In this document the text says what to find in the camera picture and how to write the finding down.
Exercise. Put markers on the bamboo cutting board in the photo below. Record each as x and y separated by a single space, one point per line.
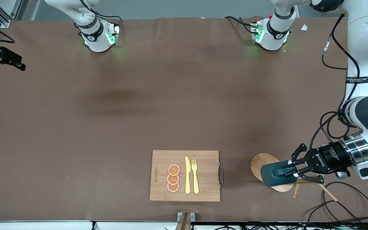
204 177

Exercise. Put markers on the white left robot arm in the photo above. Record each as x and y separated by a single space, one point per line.
363 48

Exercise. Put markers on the white paper scrap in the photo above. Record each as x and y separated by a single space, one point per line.
304 27

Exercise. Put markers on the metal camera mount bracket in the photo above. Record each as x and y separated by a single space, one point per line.
184 220

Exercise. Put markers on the toy orange slice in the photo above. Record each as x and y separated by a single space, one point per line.
173 169
173 187
172 179

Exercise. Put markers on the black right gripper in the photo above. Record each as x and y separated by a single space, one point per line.
7 57

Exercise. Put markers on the yellow plastic fork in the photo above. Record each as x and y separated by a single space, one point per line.
195 179

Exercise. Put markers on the yellow plastic knife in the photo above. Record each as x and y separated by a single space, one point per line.
187 175

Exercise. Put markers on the wooden cup rack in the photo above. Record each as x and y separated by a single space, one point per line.
259 163

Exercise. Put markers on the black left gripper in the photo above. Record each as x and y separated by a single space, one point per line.
330 157

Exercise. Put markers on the aluminium frame profile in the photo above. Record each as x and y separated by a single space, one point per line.
2 20

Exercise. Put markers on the dark teal cup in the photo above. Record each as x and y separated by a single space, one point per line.
275 177

